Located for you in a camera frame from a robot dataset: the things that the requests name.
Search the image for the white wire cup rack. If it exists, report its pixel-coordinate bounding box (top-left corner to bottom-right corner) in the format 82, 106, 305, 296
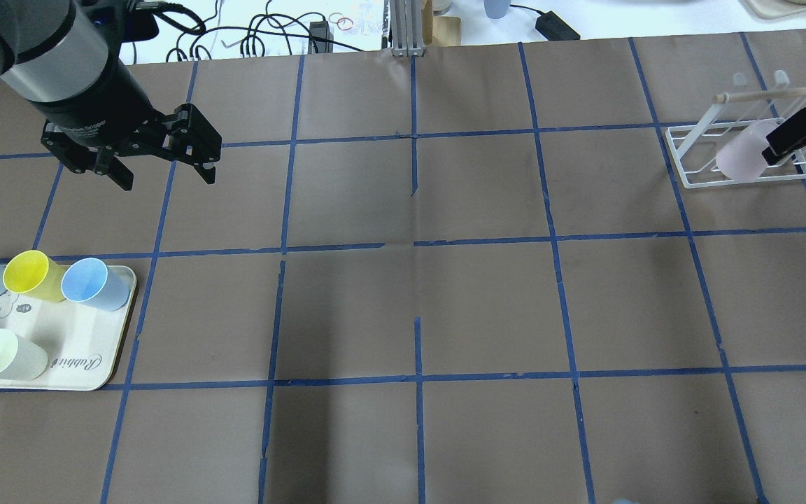
665, 69, 806, 189

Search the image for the pink plastic cup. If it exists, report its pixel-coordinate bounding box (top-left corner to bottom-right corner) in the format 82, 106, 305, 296
714, 119, 779, 183

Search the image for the yellow plastic cup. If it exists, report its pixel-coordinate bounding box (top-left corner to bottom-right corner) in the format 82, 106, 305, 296
2, 250, 67, 302

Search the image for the aluminium frame post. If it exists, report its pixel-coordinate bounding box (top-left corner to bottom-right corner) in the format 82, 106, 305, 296
385, 1, 425, 57

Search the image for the light blue cup near centre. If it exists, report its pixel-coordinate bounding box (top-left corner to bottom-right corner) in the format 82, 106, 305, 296
60, 258, 131, 312

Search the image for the cream rabbit tray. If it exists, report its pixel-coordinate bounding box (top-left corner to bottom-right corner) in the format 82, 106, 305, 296
0, 294, 134, 391

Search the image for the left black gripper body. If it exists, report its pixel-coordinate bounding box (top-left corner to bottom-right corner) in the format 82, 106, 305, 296
31, 59, 222, 176

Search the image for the blue cup on desk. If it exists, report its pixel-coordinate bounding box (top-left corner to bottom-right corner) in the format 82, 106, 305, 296
483, 0, 511, 20

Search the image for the cream white plastic cup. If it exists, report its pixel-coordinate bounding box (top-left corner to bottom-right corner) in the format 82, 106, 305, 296
0, 328, 48, 380

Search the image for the wooden mug tree stand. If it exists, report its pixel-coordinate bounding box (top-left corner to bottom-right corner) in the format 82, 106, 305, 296
420, 1, 462, 47

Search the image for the black power adapter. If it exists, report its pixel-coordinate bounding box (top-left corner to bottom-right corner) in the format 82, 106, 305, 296
535, 10, 581, 41

